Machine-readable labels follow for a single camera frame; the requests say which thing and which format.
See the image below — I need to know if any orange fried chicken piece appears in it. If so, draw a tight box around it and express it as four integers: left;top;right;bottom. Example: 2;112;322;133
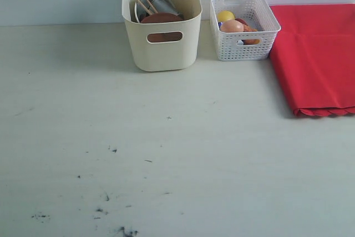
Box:
244;24;258;32

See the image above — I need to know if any yellow lemon with sticker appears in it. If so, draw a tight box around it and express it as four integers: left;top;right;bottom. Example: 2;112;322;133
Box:
217;11;235;23

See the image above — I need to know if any brown egg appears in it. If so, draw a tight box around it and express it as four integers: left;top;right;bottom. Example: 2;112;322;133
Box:
220;20;244;33

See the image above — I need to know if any red toy sausage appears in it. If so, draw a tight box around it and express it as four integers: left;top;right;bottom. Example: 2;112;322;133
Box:
235;18;248;26

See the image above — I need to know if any stainless steel cup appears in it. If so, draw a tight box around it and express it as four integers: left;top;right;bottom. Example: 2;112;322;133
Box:
138;0;184;18

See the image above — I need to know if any red tablecloth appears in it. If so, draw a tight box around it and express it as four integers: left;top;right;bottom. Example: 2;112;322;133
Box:
270;4;354;117

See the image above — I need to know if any white ceramic bowl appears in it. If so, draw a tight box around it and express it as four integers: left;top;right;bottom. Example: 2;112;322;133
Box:
134;0;171;23

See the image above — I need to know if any brown wooden plate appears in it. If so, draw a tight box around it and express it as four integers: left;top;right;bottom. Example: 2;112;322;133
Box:
140;13;183;23

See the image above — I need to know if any white perforated plastic basket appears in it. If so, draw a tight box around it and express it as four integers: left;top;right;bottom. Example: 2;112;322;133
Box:
210;0;281;62

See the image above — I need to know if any yellow toy cheese wedge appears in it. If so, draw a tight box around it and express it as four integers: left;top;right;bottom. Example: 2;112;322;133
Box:
243;39;260;45

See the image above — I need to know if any wooden chopstick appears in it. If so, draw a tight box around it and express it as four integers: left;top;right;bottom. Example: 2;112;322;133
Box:
135;0;153;15
146;0;158;13

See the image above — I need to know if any cream plastic bin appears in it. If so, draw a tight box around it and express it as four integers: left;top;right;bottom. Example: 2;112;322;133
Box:
121;0;202;72

